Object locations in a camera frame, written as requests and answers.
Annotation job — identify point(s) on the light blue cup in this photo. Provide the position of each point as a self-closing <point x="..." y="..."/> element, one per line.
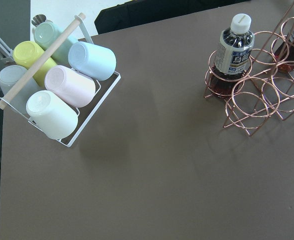
<point x="95" y="61"/>

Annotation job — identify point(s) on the pink cup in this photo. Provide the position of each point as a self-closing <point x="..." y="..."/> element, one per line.
<point x="74" y="88"/>

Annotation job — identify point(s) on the white wire cup rack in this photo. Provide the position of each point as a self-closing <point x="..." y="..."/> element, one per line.
<point x="84" y="114"/>

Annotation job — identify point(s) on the white cup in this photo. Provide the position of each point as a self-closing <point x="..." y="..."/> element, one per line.
<point x="52" y="115"/>

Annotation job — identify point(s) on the tea bottle front rack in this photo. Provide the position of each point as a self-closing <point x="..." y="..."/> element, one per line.
<point x="232" y="57"/>

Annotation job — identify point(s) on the copper wire bottle rack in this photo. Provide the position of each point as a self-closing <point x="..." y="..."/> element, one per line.
<point x="264" y="91"/>

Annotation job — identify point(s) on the grey blue cup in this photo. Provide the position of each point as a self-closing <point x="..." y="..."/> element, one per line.
<point x="9" y="76"/>

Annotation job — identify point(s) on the yellow cup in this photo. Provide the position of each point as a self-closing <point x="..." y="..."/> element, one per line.
<point x="26" y="54"/>

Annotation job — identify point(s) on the green cup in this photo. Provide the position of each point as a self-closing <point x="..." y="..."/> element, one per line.
<point x="46" y="33"/>

